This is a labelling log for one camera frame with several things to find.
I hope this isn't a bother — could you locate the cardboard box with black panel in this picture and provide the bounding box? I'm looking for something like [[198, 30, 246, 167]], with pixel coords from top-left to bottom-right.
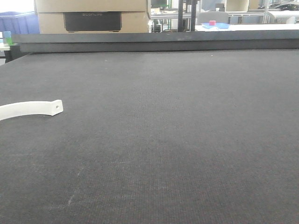
[[34, 0, 150, 34]]

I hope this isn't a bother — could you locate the blue storage tote background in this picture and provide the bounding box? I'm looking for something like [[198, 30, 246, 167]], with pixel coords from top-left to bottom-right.
[[0, 11, 40, 34]]

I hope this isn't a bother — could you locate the black vertical post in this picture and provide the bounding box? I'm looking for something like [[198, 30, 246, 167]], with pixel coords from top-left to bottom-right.
[[178, 0, 199, 32]]

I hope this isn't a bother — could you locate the white curved plastic bracket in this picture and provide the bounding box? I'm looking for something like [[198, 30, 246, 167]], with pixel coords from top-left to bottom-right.
[[0, 100, 64, 120]]

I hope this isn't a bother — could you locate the dark grey table edge rail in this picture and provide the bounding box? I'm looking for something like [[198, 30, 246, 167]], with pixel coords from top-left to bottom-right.
[[12, 30, 299, 53]]

